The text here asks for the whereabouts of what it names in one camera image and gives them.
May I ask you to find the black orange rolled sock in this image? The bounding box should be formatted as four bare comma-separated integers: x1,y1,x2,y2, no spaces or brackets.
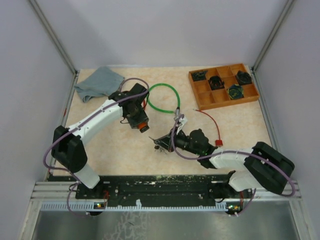
208,75,225,91

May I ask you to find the grey cable duct rail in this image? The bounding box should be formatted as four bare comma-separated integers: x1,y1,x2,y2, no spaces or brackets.
41,201,241,212

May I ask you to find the orange black padlock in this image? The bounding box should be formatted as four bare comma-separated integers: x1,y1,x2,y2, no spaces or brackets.
137,122,150,133

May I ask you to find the wooden compartment tray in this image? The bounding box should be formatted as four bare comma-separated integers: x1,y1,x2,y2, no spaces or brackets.
188,63,260,110

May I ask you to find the green black rolled sock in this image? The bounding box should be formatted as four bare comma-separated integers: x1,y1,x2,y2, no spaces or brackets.
191,70,208,82

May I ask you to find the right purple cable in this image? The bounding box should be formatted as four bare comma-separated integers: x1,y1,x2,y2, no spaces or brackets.
169,114,298,197

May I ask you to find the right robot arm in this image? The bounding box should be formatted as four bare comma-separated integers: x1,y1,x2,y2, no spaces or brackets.
153,129,296,198

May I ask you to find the green cable lock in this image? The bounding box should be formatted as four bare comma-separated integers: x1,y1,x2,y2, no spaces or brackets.
147,83,181,115

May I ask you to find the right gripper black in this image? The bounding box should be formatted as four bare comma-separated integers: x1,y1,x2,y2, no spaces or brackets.
155,126,201,156

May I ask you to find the rolled dark sock in tray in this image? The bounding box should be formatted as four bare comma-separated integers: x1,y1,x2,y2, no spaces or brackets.
226,84,244,100

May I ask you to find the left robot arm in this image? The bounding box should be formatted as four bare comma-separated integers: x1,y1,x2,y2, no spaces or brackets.
51,83,149,199

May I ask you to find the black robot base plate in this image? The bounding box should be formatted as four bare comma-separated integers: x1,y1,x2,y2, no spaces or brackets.
74,174,253,208

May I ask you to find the red cable padlock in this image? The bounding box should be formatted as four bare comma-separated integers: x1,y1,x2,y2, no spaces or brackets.
192,108,224,147

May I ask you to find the blue grey folded cloth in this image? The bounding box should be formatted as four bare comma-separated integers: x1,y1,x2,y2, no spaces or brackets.
74,66,125,103

